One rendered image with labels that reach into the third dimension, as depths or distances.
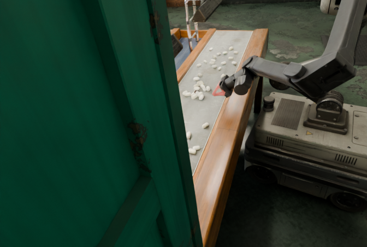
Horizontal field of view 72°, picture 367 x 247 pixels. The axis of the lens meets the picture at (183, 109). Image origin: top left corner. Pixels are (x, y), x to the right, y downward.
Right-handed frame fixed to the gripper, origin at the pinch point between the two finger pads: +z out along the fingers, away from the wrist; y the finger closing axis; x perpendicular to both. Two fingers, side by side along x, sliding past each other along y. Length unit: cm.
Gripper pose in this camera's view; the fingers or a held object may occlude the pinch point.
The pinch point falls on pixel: (214, 94)
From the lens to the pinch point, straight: 122.0
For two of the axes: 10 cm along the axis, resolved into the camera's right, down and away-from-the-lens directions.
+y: -3.5, 5.9, -7.3
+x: 6.8, 6.9, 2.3
